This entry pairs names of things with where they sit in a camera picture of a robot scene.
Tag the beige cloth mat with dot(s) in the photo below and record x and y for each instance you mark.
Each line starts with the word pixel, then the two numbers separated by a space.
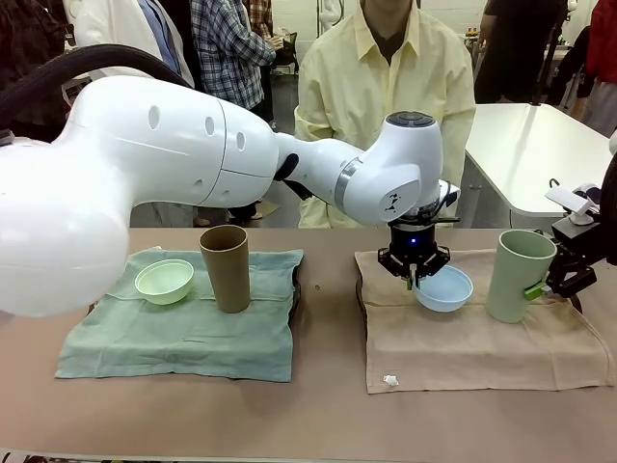
pixel 458 347

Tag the person in black jacket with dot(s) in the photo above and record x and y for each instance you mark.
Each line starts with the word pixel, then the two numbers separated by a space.
pixel 573 62

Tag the tall pale green cup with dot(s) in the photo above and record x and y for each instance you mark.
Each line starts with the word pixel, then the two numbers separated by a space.
pixel 511 289

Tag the black braided right arm sleeve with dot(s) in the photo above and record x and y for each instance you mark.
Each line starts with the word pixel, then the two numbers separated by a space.
pixel 609 212

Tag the black braided arm sleeve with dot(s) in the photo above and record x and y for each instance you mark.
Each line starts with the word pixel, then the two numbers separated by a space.
pixel 609 212
pixel 96 53

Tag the tall brown cup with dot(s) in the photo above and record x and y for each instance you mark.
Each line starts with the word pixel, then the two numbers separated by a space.
pixel 229 282

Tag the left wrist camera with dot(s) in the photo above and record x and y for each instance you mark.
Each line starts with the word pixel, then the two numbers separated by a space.
pixel 449 195

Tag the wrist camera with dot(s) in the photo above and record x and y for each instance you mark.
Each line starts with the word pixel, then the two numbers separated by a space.
pixel 571 200
pixel 449 195

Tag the black braided left arm sleeve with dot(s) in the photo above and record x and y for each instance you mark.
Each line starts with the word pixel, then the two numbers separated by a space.
pixel 96 53

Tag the person in red jacket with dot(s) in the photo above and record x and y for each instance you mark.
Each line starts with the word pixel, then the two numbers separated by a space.
pixel 605 38

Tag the light blue bowl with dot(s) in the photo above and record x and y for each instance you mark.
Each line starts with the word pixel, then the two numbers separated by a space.
pixel 448 297

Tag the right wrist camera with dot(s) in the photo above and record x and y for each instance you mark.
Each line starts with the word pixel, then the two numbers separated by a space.
pixel 571 200

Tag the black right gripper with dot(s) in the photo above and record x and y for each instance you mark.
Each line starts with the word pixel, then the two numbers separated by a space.
pixel 578 241

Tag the mint green bowl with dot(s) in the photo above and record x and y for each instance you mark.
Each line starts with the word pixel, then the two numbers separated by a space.
pixel 164 292

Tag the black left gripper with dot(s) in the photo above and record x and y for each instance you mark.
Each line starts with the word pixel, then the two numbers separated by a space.
pixel 413 241

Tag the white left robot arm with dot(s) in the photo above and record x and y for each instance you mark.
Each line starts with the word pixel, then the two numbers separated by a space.
pixel 144 159

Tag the person in yellow shirt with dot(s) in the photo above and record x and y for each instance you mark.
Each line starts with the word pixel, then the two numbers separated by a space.
pixel 385 72

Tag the small white paper scrap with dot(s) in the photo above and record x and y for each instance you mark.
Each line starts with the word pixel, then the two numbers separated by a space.
pixel 391 380

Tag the teal cloth mat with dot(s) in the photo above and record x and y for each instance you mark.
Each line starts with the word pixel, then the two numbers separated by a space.
pixel 169 337

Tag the white side table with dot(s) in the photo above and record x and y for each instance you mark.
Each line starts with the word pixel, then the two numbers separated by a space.
pixel 520 144

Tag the person in black t-shirt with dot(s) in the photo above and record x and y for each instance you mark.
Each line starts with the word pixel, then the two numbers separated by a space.
pixel 516 48

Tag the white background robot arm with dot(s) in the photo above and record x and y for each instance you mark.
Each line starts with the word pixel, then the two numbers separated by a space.
pixel 330 14

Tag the person in plaid shirt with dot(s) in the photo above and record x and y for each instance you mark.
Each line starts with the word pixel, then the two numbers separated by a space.
pixel 226 48

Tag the person in dark patterned shirt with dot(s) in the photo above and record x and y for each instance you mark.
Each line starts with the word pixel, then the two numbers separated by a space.
pixel 24 48

